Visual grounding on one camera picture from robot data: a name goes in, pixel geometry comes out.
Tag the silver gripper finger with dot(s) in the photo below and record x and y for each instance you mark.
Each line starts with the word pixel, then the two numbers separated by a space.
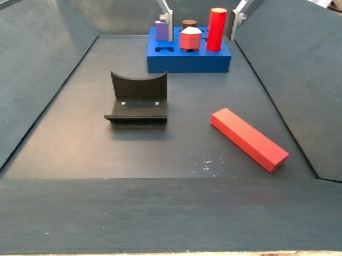
pixel 239 16
pixel 167 17

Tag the long red rectangular block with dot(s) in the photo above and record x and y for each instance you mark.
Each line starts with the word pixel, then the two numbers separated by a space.
pixel 257 145

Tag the blue shape sorter board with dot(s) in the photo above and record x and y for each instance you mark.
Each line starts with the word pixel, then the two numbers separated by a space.
pixel 167 58

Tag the black curved fixture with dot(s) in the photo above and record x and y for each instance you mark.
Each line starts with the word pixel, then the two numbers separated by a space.
pixel 140 100

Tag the purple rectangular peg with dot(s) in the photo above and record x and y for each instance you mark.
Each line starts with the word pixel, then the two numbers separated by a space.
pixel 162 31

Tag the tall red hexagonal peg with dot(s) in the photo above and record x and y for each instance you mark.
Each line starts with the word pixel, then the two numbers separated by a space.
pixel 217 23

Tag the brown cylinder peg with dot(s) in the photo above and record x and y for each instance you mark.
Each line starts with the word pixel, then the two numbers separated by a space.
pixel 189 23

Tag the salmon pentagonal peg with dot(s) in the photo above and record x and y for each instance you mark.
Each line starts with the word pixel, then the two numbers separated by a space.
pixel 190 39

